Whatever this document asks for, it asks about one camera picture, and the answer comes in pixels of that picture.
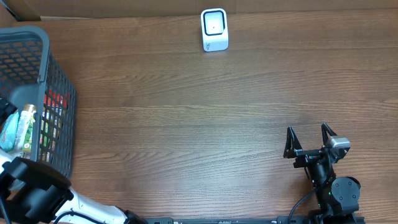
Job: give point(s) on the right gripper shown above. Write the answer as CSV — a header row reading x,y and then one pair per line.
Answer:
x,y
310,154

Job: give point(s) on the orange spaghetti packet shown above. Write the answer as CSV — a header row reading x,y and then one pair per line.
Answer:
x,y
51,124

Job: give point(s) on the white tube gold cap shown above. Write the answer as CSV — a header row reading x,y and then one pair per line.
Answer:
x,y
26,122

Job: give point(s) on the teal snack packet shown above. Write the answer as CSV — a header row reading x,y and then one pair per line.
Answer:
x,y
8,133

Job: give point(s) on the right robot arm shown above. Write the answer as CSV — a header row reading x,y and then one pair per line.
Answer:
x,y
337,197

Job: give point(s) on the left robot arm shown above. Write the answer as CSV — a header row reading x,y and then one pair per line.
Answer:
x,y
32,192

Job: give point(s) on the white barcode scanner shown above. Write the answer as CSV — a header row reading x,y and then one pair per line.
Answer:
x,y
214,29

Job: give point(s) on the grey plastic shopping basket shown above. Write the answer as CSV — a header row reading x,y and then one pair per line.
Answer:
x,y
30,75

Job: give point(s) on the brown cardboard backdrop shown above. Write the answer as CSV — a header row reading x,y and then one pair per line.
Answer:
x,y
33,10

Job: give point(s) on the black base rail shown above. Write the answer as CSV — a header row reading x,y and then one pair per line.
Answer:
x,y
278,220

